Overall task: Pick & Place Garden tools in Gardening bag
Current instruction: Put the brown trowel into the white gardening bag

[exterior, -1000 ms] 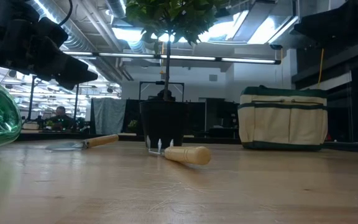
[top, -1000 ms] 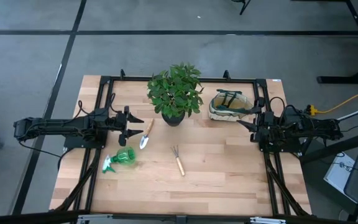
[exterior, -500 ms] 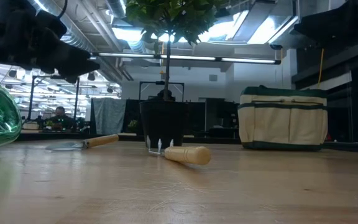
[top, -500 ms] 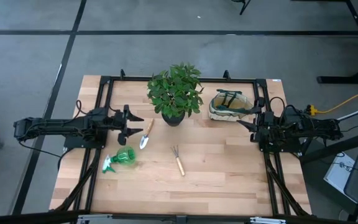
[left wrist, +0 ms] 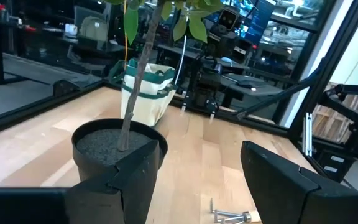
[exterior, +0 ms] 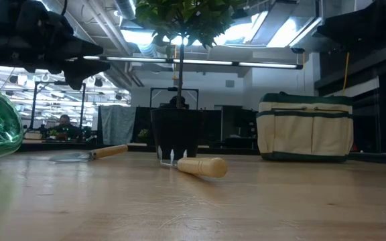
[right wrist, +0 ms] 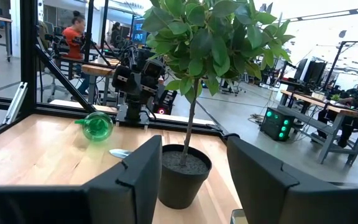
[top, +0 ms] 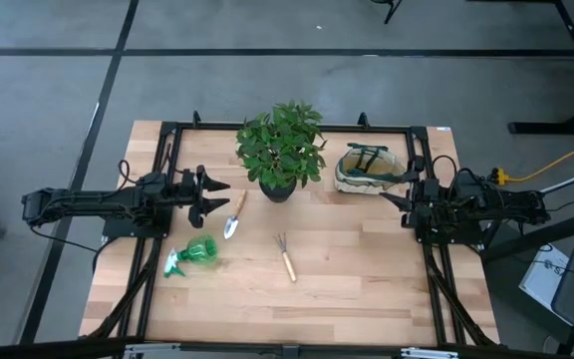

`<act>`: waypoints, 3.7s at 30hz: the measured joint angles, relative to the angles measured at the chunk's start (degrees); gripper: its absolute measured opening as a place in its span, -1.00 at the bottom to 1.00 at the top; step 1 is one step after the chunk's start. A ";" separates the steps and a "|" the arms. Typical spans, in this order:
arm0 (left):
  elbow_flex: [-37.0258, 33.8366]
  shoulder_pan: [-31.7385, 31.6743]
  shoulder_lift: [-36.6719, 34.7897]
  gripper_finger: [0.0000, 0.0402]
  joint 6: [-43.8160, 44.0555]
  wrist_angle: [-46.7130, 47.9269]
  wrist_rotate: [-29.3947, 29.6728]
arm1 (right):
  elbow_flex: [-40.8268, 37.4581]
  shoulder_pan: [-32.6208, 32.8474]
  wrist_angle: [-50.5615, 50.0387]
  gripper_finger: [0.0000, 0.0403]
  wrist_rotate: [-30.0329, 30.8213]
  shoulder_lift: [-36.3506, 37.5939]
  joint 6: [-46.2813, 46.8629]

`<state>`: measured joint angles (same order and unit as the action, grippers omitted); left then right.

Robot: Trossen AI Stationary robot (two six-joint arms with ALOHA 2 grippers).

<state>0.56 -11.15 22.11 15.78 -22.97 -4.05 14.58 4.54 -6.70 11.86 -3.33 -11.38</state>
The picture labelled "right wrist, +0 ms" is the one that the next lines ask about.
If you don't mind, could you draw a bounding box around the black box with green lights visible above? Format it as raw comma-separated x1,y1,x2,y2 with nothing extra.
259,106,296,142

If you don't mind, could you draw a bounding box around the black monitor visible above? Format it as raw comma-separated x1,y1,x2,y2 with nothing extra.
293,58,328,87

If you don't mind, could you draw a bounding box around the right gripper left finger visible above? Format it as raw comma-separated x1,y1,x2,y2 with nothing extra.
0,134,163,224

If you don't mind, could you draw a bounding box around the black aluminium table frame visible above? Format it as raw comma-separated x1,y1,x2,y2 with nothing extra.
0,0,241,147

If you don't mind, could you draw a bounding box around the wooden-handled metal hand trowel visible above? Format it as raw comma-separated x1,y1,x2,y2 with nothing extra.
108,148,133,160

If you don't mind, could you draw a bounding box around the monitor with blue screen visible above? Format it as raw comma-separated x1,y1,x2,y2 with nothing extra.
131,17,147,46

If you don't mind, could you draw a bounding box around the black metal rig frame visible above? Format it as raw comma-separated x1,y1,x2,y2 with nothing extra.
321,39,358,91

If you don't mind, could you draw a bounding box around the wooden table with grey legs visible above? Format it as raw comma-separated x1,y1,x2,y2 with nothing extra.
277,89,358,167

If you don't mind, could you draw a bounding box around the wooden-topped work table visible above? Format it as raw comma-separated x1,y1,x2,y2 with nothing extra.
81,58,121,106

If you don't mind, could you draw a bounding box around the artificial tree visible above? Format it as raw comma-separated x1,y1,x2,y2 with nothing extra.
141,0,295,210

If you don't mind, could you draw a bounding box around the silver aluminium bracket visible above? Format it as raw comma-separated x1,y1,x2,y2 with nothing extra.
2,81,29,126

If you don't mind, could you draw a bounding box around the black box with red light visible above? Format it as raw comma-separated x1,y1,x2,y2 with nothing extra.
152,89,178,116

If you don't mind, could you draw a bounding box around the green glass jar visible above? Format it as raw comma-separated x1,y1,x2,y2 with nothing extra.
74,111,115,143

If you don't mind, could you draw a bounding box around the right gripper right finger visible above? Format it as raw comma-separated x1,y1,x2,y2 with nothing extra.
227,136,358,224

